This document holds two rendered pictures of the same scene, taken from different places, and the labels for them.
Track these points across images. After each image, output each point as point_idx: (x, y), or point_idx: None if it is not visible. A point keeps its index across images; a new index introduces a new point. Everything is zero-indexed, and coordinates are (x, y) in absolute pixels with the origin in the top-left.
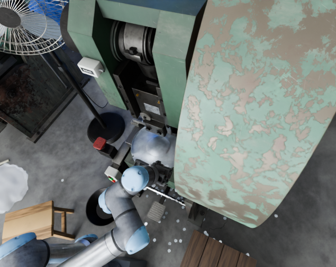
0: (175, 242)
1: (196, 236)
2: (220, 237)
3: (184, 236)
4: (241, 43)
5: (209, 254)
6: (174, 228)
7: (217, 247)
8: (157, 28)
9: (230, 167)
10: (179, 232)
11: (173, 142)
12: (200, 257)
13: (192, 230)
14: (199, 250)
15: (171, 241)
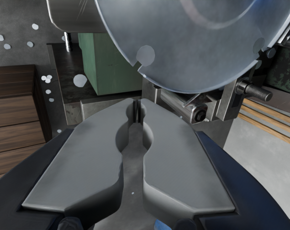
0: None
1: (23, 104)
2: (57, 97)
3: (19, 50)
4: None
5: (13, 135)
6: (18, 26)
7: (33, 138)
8: None
9: None
10: (18, 37)
11: (243, 31)
12: None
13: (38, 58)
14: (3, 120)
15: None
